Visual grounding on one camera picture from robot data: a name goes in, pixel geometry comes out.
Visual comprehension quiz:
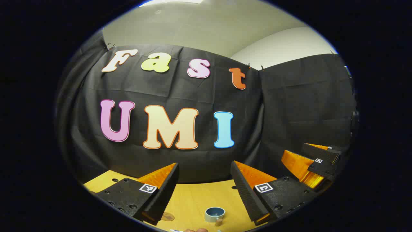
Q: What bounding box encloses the wooden desktop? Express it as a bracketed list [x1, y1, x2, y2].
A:
[83, 170, 280, 232]

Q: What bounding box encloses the pale blue cup wooden handle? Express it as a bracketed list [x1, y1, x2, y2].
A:
[205, 207, 226, 227]

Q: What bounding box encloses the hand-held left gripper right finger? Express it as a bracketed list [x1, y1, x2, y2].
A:
[230, 160, 317, 226]

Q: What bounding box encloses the black backdrop cloth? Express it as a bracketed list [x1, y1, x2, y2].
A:
[55, 32, 359, 184]

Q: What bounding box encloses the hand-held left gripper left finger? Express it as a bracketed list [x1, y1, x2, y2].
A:
[95, 163, 180, 225]

